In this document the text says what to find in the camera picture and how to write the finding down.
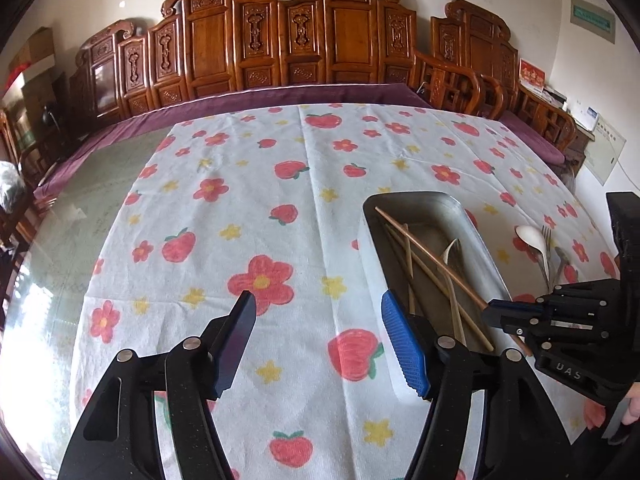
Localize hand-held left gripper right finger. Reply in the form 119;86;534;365
381;290;573;480

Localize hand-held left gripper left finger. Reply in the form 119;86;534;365
59;290;258;480

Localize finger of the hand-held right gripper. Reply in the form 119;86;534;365
481;298;618;343
510;280;623;313

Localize metal fork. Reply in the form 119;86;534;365
541;226;555;286

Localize large white spoon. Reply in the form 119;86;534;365
516;225;551;281

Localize small white spoon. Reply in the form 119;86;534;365
442;238;467;347

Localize rectangular metal tray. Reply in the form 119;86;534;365
362;191;513;358

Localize person's right hand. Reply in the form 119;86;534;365
622;382;640;426

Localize white panel board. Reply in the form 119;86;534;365
582;119;627;187

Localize strawberry flower print tablecloth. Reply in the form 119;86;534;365
70;102;626;480

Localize purple armchair cushion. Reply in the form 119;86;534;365
500;110;566;163

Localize white desk device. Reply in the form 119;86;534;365
570;100;600;131

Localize tissue box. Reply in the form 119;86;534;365
542;85;568;111

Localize red card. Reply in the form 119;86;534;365
519;58;547;93

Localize carved wooden armchair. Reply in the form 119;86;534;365
415;0;578;161

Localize clear plastic bag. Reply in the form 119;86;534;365
0;160;28;216

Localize wooden chair with armrests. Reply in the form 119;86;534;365
0;110;43;196

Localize carved wooden sofa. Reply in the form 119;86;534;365
67;0;483;126

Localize brown cardboard box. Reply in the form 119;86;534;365
20;27;56;63

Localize grey wall electrical box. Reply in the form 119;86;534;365
570;0;617;45

